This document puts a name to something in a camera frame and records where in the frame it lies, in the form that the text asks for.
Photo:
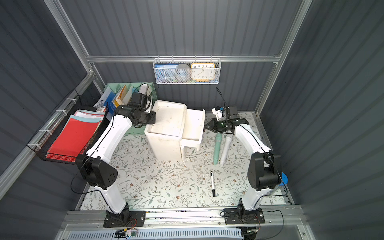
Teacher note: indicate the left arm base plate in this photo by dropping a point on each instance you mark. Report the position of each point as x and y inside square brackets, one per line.
[124, 219]

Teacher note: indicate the black wire tray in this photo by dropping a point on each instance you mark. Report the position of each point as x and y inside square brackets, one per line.
[76, 105]

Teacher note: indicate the blue box in basket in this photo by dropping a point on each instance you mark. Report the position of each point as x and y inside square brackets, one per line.
[165, 72]

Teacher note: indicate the red paper folder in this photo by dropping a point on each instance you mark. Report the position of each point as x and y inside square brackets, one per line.
[74, 137]

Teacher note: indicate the white plastic drawer unit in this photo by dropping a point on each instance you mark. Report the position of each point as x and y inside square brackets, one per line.
[164, 136]

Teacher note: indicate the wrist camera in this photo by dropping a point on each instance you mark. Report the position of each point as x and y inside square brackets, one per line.
[226, 113]
[140, 101]

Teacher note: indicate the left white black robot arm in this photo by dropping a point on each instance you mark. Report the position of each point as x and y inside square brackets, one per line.
[94, 166]

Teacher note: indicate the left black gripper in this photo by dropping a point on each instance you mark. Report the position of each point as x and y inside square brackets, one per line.
[150, 118]

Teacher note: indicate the yellow analog clock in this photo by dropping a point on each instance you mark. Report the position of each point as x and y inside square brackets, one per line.
[203, 72]

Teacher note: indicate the white microphone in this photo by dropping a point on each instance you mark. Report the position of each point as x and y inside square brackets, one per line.
[228, 142]

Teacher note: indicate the green microphone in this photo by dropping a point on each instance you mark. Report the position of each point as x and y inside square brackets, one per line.
[217, 148]

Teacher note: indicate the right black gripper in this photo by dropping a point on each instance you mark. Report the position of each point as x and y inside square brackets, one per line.
[216, 124]

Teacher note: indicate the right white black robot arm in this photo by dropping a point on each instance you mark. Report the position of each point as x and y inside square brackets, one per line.
[264, 171]

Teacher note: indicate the grey tape roll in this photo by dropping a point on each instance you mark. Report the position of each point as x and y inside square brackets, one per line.
[182, 73]

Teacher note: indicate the white pulled out drawer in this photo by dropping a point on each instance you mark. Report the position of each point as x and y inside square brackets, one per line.
[193, 129]

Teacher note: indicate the aluminium mounting rail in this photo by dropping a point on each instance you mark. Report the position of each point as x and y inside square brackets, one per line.
[206, 216]

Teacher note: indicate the black white marker pen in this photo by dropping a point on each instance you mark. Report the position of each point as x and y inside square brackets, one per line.
[213, 184]

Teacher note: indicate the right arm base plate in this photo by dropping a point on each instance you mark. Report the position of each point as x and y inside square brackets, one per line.
[244, 216]

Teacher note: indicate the green plastic file organizer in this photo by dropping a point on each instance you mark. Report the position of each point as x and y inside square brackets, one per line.
[123, 96]

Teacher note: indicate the white wire wall basket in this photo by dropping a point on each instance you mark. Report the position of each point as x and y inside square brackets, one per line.
[190, 81]

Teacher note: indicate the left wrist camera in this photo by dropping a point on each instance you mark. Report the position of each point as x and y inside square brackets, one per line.
[140, 101]

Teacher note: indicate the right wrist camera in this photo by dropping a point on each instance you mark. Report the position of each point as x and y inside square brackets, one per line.
[226, 113]

